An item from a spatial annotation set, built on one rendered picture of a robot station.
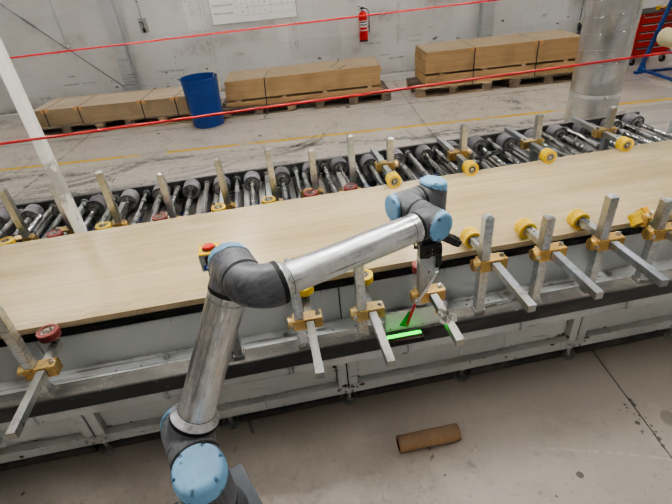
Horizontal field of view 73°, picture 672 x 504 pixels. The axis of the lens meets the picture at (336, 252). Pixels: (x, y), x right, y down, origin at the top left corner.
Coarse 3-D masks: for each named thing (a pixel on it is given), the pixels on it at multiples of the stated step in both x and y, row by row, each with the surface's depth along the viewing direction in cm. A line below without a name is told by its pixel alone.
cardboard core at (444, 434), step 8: (448, 424) 220; (456, 424) 219; (416, 432) 217; (424, 432) 216; (432, 432) 216; (440, 432) 216; (448, 432) 216; (456, 432) 216; (400, 440) 214; (408, 440) 214; (416, 440) 214; (424, 440) 214; (432, 440) 214; (440, 440) 215; (448, 440) 215; (456, 440) 216; (400, 448) 213; (408, 448) 213; (416, 448) 214
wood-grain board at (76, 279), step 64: (384, 192) 249; (448, 192) 243; (512, 192) 236; (576, 192) 230; (640, 192) 225; (0, 256) 227; (64, 256) 221; (128, 256) 216; (192, 256) 211; (256, 256) 206; (384, 256) 197; (448, 256) 195; (64, 320) 180
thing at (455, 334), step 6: (432, 294) 179; (432, 300) 178; (438, 300) 176; (438, 306) 173; (444, 306) 173; (444, 324) 168; (450, 324) 165; (450, 330) 162; (456, 330) 162; (450, 336) 163; (456, 336) 159; (462, 336) 159; (456, 342) 158; (462, 342) 159
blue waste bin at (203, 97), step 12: (204, 72) 683; (192, 84) 642; (204, 84) 645; (216, 84) 663; (192, 96) 653; (204, 96) 654; (216, 96) 667; (192, 108) 666; (204, 108) 663; (216, 108) 673; (204, 120) 673; (216, 120) 680
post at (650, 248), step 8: (664, 200) 178; (664, 208) 178; (656, 216) 183; (664, 216) 180; (656, 224) 183; (664, 224) 183; (648, 240) 189; (648, 248) 190; (656, 248) 189; (640, 256) 195; (648, 256) 191; (640, 272) 196
